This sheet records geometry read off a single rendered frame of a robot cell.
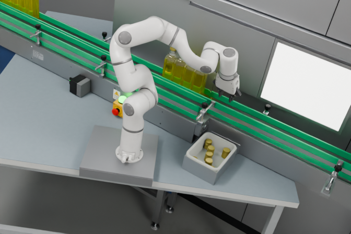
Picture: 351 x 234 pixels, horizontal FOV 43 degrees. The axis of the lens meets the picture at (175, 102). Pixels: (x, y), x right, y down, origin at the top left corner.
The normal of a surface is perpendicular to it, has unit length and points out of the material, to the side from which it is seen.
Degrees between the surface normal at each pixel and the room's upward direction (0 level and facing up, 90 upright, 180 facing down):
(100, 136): 3
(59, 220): 0
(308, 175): 90
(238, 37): 90
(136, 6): 90
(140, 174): 3
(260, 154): 90
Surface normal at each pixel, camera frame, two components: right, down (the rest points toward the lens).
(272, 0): -0.51, 0.43
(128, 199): 0.15, -0.81
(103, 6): -0.06, 0.57
